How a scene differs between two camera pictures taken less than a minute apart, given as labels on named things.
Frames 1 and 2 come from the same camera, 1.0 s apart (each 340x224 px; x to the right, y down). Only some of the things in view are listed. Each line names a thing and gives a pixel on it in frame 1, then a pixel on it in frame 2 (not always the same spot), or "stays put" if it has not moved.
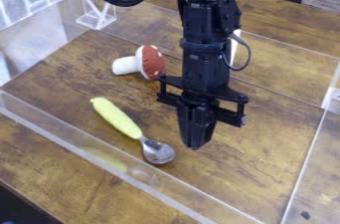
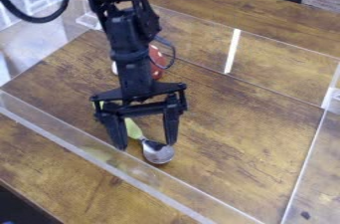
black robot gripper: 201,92 -> 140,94
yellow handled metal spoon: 156,152 stays put
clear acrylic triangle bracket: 100,13 stays put
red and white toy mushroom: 148,61 stays put
